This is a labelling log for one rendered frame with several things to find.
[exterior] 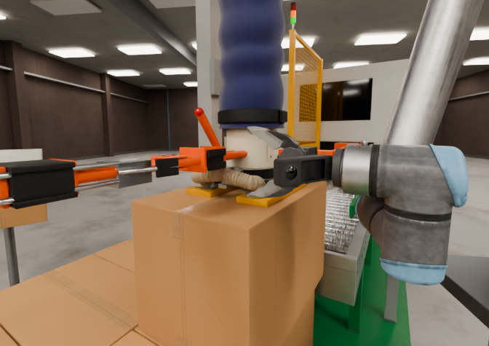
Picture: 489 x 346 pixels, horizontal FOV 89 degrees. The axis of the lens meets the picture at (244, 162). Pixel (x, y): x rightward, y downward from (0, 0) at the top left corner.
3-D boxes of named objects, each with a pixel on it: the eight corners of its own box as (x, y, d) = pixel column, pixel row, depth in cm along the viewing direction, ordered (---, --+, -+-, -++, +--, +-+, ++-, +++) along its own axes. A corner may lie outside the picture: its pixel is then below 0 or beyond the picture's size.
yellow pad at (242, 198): (282, 182, 98) (283, 170, 98) (308, 184, 93) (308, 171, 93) (235, 202, 70) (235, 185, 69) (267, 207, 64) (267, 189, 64)
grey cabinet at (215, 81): (223, 97, 233) (223, 64, 230) (228, 97, 230) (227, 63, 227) (209, 95, 216) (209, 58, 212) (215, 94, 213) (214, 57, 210)
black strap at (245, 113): (241, 125, 99) (241, 115, 99) (297, 124, 87) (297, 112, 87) (203, 123, 80) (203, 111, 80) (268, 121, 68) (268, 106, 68)
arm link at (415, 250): (419, 257, 48) (425, 194, 46) (460, 297, 37) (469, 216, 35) (367, 254, 50) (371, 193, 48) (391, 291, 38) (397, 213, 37)
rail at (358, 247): (375, 192, 309) (375, 177, 307) (380, 193, 306) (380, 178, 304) (343, 297, 111) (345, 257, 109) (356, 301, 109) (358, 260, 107)
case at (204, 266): (244, 250, 126) (243, 173, 122) (323, 274, 105) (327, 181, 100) (137, 328, 76) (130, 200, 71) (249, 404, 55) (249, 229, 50)
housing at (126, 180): (132, 179, 51) (130, 156, 50) (153, 182, 47) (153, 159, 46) (96, 185, 45) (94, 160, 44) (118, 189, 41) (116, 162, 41)
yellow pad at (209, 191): (241, 178, 108) (241, 166, 108) (263, 180, 103) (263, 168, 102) (185, 194, 79) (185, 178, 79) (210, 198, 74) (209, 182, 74)
